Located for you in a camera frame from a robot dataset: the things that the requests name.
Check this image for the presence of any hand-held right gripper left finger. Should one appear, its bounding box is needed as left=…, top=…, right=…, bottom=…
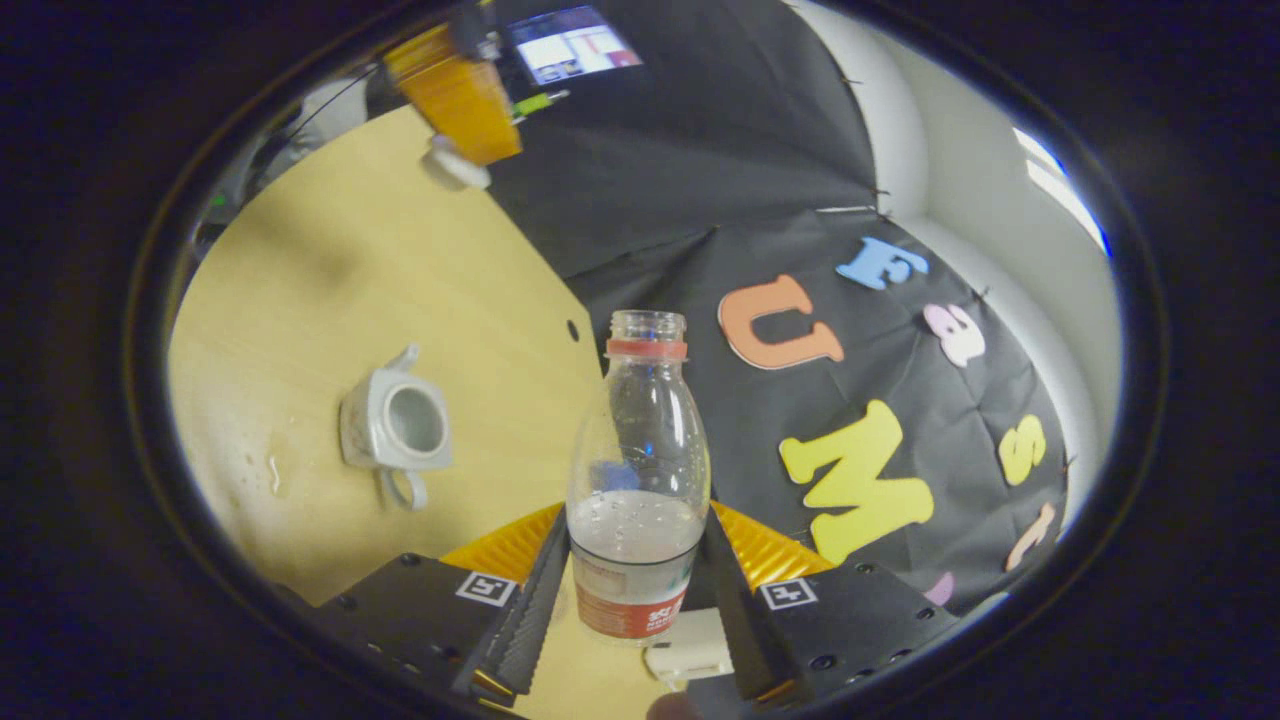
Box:
left=330, top=505, right=571, bottom=706

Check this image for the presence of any computer monitor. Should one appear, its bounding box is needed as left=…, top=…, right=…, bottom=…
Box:
left=505, top=5, right=644, bottom=86

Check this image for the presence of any black backdrop cloth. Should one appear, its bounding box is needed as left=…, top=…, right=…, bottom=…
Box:
left=365, top=0, right=1071, bottom=616

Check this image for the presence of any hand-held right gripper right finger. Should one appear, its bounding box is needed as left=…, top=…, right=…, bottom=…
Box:
left=700, top=510, right=961, bottom=706

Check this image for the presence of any ceiling light panel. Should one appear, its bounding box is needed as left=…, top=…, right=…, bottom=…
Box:
left=1015, top=128, right=1111, bottom=253

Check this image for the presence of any clear plastic water bottle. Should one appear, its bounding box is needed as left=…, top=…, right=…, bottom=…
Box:
left=566, top=310, right=713, bottom=641

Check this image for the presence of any white toaster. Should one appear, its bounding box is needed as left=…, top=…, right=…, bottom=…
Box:
left=643, top=607, right=736, bottom=691

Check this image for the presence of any white ceramic teacup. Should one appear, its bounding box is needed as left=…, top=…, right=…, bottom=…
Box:
left=338, top=345, right=454, bottom=513

